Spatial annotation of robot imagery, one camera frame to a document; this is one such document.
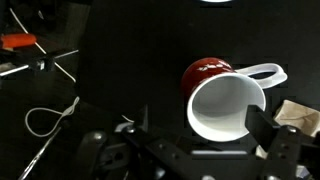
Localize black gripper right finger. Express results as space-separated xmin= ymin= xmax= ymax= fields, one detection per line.
xmin=245 ymin=105 xmax=301 ymax=180

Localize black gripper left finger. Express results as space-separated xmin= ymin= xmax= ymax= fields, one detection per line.
xmin=114 ymin=105 xmax=187 ymax=152

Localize red mug white interior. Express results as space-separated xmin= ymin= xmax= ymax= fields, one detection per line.
xmin=181 ymin=57 xmax=288 ymax=142

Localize white round plate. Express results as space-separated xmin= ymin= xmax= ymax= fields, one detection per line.
xmin=200 ymin=0 xmax=233 ymax=3

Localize white string loop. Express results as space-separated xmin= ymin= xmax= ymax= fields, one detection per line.
xmin=24 ymin=95 xmax=81 ymax=138

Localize black clamp orange handles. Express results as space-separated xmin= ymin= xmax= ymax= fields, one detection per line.
xmin=0 ymin=32 xmax=80 ymax=78

